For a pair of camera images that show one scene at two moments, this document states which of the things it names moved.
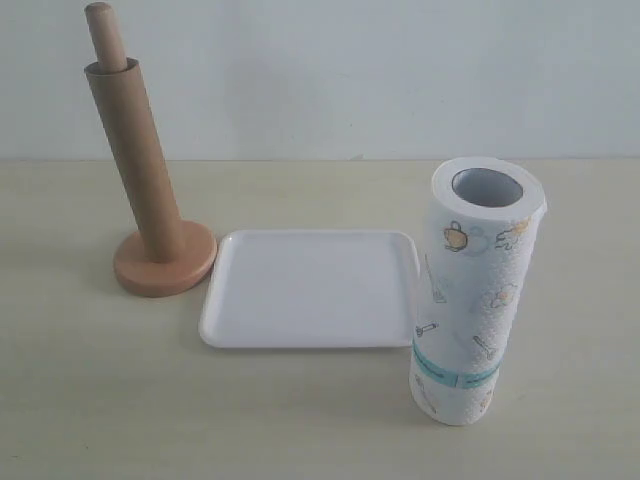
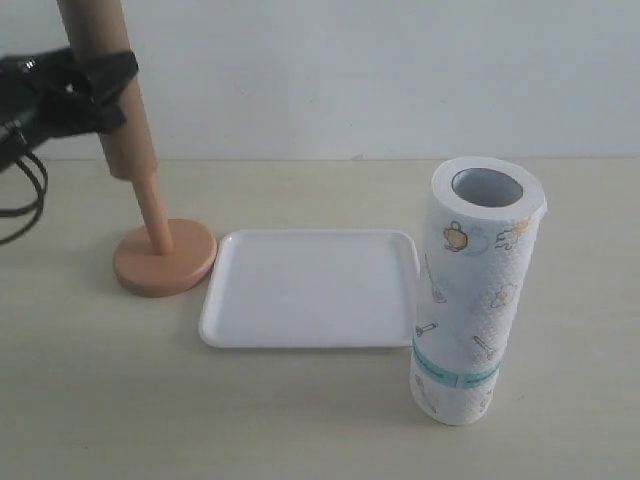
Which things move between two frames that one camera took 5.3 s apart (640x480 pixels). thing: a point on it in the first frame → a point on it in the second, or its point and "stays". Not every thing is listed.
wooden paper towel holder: x=135 y=267 stays
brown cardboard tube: x=121 y=89 → x=97 y=28
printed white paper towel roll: x=484 y=217 stays
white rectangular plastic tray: x=311 y=289 stays
